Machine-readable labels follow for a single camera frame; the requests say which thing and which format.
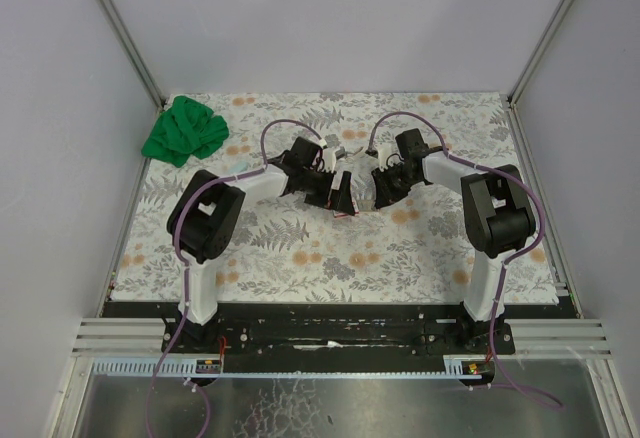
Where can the red staple box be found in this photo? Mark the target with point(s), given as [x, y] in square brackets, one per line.
[345, 210]

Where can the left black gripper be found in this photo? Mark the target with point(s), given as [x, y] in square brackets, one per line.
[327, 188]

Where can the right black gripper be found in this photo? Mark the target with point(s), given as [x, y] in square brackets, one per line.
[386, 186]

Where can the floral table mat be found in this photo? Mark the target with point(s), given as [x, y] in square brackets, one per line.
[286, 251]

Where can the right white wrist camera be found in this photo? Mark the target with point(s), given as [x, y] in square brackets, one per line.
[383, 154]

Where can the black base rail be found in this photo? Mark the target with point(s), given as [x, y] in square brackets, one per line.
[341, 338]

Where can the light blue stapler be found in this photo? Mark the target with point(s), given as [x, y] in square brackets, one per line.
[239, 168]

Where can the green cloth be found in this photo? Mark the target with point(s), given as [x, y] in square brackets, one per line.
[186, 129]

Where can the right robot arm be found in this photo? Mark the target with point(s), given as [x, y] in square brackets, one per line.
[497, 213]

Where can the staple strip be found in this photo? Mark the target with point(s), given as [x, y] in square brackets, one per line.
[366, 204]

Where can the small white stapler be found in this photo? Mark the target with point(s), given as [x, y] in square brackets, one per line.
[353, 156]

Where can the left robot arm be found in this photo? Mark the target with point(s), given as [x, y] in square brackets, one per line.
[203, 221]

